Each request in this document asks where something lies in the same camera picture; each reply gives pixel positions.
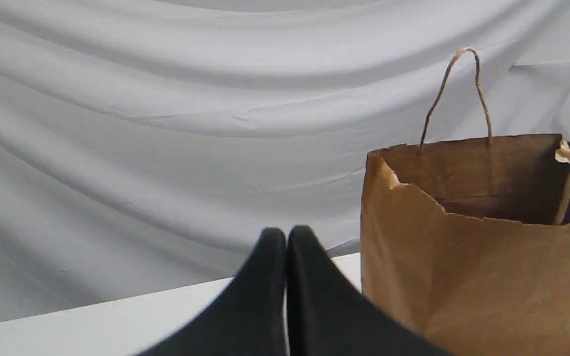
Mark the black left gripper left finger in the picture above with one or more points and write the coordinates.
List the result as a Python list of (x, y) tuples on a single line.
[(246, 318)]

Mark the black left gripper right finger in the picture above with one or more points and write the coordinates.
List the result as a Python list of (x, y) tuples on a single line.
[(328, 316)]

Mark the brown paper bag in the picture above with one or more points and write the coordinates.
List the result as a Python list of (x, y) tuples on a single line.
[(467, 242)]

